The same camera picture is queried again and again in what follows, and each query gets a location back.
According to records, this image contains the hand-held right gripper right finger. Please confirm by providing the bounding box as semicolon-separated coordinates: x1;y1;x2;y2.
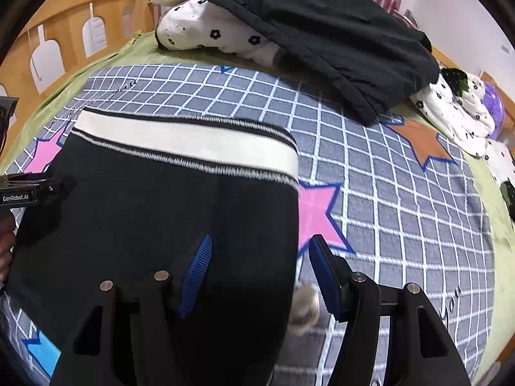
308;234;472;386

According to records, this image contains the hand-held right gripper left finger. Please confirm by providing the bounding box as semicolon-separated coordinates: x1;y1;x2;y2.
50;232;215;386

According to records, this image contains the black pants white waistband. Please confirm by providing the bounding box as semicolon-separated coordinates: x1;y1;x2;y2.
8;106;301;386

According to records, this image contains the person's left hand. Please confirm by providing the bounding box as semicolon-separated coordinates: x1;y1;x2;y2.
0;210;17;287

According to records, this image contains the beige fluffy pompom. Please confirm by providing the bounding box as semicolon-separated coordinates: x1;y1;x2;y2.
287;283;323;337

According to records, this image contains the grey grid printed blanket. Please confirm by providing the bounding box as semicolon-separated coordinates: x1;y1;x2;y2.
0;62;498;386

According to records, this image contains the black jacket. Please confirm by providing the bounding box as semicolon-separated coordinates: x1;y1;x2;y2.
200;0;442;126

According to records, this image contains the wooden bed frame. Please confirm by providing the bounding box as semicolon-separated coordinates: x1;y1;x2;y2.
0;0;515;157

